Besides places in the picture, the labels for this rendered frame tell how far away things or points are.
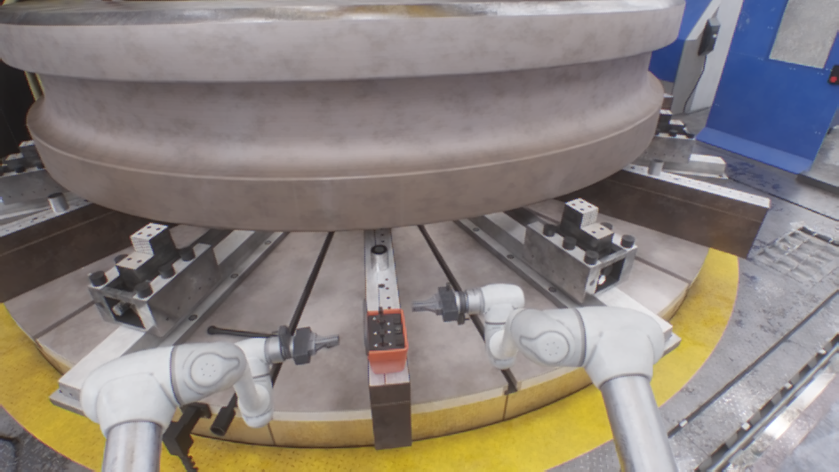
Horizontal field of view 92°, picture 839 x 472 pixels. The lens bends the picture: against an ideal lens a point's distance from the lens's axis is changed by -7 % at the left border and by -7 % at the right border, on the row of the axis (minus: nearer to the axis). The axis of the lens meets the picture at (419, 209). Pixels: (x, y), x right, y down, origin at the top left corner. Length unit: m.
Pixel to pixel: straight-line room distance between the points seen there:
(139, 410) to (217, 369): 0.16
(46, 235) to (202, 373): 2.27
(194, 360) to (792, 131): 5.97
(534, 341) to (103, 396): 0.89
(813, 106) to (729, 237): 3.03
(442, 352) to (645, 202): 1.82
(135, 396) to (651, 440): 1.01
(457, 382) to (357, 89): 1.32
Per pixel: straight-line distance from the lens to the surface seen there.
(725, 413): 2.73
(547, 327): 0.97
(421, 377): 2.03
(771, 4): 6.20
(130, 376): 1.09
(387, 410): 1.64
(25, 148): 4.15
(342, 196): 1.86
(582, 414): 2.42
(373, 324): 1.56
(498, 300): 1.54
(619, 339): 1.03
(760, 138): 6.30
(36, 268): 3.26
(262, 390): 1.60
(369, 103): 1.86
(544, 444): 2.27
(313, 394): 2.02
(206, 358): 1.03
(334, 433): 2.14
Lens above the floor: 1.89
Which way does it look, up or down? 30 degrees down
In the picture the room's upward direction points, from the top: straight up
